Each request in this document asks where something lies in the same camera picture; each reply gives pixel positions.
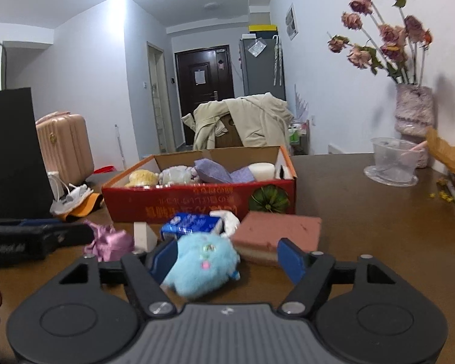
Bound brown chair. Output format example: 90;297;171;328
215;113;245;148

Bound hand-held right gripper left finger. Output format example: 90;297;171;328
58;238;179;317

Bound pink sponge block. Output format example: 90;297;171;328
231;211;322;266

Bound cluttered small shelf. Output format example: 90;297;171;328
288;119;310;147

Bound pink ribbed suitcase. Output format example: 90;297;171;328
35;112;95;186

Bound white mop handle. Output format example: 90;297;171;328
115;124;126;168

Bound white looped cord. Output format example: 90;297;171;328
47;171;89;203

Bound black paper bag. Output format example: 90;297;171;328
0;43;54;221

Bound clear plastic lid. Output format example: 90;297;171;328
364;165;420;187

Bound clear plastic bag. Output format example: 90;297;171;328
248;40;267;58

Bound yellow pleated paper liner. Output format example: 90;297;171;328
425;127;455;177

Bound pink speckled vase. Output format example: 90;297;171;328
395;83;435;168

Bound beige jacket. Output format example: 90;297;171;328
181;95;296;150

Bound dried yellow flower bits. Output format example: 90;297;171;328
428;180;453;200

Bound white cloth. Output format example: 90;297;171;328
209;209;242;238

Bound purple knitted cloth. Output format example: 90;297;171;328
194;158;234;183

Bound pink plastic spoon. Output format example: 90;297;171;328
402;140;429;153

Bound grey metal cabinet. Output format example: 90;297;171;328
239;37;286;101

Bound dried pink roses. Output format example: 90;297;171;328
327;0;433;86

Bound lilac towel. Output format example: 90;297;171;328
227;167;256;183

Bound pink satin scrunchie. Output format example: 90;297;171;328
83;220;134;262

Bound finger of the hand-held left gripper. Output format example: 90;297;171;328
0;218;63;228

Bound yellow black box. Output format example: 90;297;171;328
249;24;279;39

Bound white wedge sponge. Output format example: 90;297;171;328
133;221;159;253

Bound iridescent plastic wrap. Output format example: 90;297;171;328
158;166;198;186

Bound dark brown entrance door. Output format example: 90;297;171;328
174;44;236;148

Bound clear plastic cup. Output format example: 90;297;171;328
371;137;425;183

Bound red cardboard box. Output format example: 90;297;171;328
102;145;298;224

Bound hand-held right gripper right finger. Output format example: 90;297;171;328
278;237;399;316

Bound light wooden door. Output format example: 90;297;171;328
147;42;176;153

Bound white crumpled tissue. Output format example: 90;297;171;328
50;184;93;215

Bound blue fluffy plush toy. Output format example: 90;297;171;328
161;232;241;299

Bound white yellow alpaca plush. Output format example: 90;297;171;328
125;169;160;187

